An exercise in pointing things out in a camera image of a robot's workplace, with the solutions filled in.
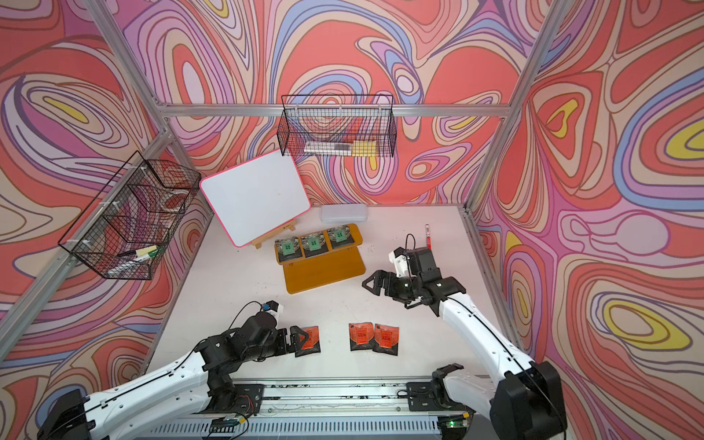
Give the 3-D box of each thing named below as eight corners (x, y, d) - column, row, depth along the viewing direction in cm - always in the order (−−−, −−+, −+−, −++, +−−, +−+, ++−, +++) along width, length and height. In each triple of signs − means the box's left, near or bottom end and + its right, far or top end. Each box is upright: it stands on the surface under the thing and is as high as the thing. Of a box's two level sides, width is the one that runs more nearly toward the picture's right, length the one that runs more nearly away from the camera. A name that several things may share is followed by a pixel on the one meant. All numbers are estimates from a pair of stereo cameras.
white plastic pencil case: (320, 222, 117) (319, 218, 115) (321, 208, 123) (321, 203, 121) (367, 222, 117) (367, 218, 115) (366, 207, 123) (366, 203, 121)
